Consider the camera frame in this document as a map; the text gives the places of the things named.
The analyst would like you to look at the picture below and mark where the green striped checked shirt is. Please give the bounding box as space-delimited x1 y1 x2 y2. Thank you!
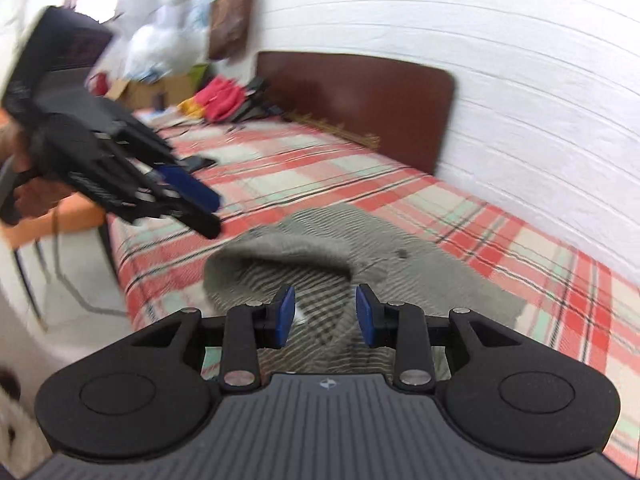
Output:
203 204 526 375

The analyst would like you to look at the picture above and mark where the person's left hand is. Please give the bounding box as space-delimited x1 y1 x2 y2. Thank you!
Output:
0 119 76 221

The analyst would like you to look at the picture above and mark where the black remote on bed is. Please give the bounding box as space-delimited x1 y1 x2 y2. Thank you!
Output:
180 155 217 174

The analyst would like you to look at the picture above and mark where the yellow cloth item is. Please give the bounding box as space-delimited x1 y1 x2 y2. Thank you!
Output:
178 98 206 120

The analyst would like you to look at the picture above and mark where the cardboard box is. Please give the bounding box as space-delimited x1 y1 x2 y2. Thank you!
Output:
106 75 196 110

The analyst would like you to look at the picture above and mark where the red cloth bundle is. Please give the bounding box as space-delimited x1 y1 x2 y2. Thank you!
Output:
193 76 245 122

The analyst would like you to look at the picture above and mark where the black metal stand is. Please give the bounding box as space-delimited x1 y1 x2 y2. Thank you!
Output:
229 76 285 124

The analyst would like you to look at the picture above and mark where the white plastic bag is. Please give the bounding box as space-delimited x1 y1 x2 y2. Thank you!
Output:
124 24 205 80

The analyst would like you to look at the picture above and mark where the red plaid bed sheet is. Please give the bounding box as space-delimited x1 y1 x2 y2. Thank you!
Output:
106 106 640 461

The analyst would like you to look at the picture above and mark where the dark brown wooden board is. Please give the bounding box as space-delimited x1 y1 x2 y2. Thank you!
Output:
256 51 457 174

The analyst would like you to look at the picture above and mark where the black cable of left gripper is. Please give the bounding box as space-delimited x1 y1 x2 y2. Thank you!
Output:
46 204 129 319

